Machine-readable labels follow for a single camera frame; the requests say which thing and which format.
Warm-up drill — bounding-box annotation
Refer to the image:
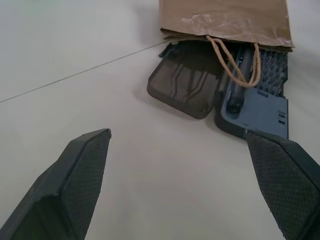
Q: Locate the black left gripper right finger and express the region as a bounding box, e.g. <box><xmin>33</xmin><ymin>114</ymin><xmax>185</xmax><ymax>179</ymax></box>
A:
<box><xmin>243</xmin><ymin>129</ymin><xmax>320</xmax><ymax>240</ymax></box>

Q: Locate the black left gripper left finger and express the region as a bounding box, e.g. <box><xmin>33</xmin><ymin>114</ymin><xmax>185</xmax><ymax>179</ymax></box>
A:
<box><xmin>0</xmin><ymin>128</ymin><xmax>112</xmax><ymax>240</ymax></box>

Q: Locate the grey plastic tool case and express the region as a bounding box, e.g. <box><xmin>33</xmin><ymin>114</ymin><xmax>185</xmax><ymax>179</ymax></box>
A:
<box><xmin>146</xmin><ymin>41</ymin><xmax>290</xmax><ymax>140</ymax></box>

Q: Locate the brown paper bag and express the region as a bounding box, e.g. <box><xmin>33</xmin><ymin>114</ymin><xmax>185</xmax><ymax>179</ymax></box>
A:
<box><xmin>159</xmin><ymin>0</ymin><xmax>296</xmax><ymax>89</ymax></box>

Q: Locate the black screwdriver handle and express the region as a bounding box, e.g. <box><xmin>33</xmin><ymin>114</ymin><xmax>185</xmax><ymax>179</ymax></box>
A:
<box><xmin>226</xmin><ymin>47</ymin><xmax>254</xmax><ymax>113</ymax></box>

